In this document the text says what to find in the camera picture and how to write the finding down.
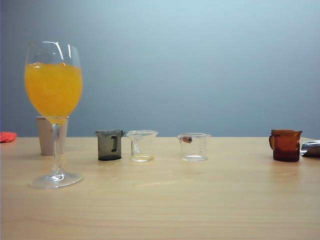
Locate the clear measuring cup brown mark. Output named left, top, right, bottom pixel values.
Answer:
left=176, top=132, right=212, bottom=162

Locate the smoky grey measuring cup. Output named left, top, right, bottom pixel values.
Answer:
left=94, top=129, right=126, bottom=161

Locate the wine glass with orange juice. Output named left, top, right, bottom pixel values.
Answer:
left=24, top=41, right=84, bottom=190

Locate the white paper cup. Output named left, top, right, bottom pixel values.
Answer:
left=35, top=115, right=69, bottom=156

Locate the amber measuring cup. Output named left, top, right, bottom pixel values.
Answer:
left=268, top=128, right=303, bottom=162

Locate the red cloth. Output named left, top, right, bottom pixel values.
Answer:
left=0, top=131, right=18, bottom=143

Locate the silver foil bag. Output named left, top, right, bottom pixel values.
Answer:
left=300, top=140, right=320, bottom=158

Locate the clear measuring cup with handle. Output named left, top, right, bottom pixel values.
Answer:
left=126, top=129, right=159, bottom=163

